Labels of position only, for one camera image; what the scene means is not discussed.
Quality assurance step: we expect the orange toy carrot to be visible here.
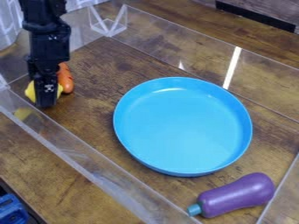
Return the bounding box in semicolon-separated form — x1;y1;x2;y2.
57;62;74;94

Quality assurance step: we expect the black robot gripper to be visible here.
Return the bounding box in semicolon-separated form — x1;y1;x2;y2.
18;0;70;108

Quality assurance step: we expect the yellow toy lemon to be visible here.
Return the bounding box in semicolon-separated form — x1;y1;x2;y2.
23;81;62;103

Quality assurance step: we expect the purple toy eggplant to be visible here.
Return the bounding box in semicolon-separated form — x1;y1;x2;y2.
186;172;274;218

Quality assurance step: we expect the white patterned curtain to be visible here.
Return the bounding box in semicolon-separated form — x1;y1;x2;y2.
0;0;107;51

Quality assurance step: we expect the blue plastic crate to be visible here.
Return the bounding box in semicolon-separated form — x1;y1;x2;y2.
0;193;29;224

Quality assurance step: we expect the clear acrylic enclosure wall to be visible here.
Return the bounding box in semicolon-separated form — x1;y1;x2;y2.
0;0;299;224

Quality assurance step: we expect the round blue tray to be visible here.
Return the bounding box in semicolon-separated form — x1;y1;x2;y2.
113;77;252;177

